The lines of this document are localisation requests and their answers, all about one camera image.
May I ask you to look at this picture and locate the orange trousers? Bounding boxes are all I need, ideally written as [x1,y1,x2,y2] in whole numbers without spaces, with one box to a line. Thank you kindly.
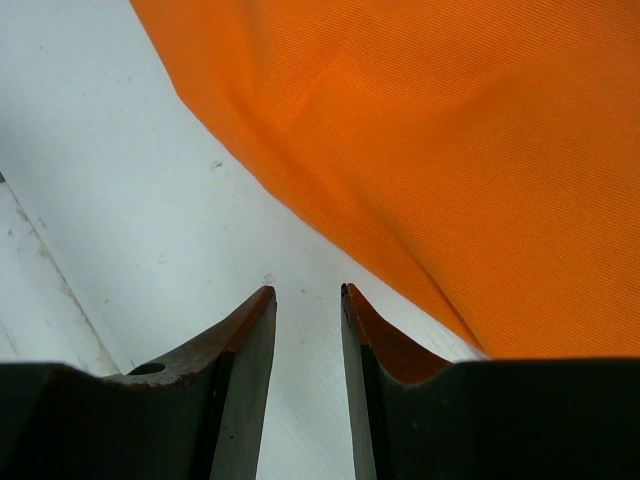
[133,1,639,358]

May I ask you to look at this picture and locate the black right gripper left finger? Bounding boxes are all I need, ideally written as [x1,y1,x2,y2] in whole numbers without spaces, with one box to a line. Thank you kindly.
[1,286,277,479]

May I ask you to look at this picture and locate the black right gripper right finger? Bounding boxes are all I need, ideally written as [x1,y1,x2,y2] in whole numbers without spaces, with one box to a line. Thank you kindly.
[341,284,639,479]

